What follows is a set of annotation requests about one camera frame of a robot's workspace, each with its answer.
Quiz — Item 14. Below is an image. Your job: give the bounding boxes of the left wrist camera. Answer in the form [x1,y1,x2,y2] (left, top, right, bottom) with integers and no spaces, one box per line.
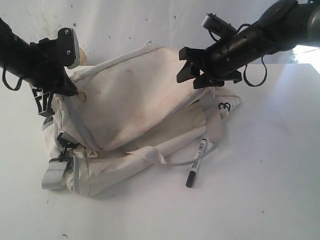
[56,27,80,70]

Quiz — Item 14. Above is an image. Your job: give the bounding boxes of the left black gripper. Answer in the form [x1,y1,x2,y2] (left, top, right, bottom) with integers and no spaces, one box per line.
[14,37,78,117]

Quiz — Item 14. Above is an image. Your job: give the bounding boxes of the white fabric duffel bag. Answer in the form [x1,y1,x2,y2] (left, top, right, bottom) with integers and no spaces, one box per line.
[42,41,242,197]

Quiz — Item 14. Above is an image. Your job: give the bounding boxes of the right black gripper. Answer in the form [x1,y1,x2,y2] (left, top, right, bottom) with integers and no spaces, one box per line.
[176,27,270,89]

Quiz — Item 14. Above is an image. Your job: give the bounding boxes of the white marker with black cap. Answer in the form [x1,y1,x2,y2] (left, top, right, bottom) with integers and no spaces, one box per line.
[185,138,208,188]

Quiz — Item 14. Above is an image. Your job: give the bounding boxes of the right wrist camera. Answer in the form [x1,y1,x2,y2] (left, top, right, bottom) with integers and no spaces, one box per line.
[201,13,237,39]

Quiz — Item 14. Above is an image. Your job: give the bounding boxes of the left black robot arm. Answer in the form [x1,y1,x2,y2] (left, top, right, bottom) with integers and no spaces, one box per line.
[0,20,80,117]

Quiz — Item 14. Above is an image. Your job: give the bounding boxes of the right silver black robot arm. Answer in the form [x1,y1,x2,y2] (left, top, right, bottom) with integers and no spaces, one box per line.
[176,0,320,89]

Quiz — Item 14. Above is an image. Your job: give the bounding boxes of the grey webbing shoulder strap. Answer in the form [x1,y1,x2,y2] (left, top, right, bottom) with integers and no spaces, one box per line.
[41,157,70,192]

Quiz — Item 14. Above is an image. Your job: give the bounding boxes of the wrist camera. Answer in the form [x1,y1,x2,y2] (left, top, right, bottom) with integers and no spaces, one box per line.
[56,27,80,70]
[201,13,237,39]

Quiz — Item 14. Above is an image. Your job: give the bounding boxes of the black plastic strap clip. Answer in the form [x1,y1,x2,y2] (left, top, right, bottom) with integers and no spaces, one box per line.
[56,132,79,163]

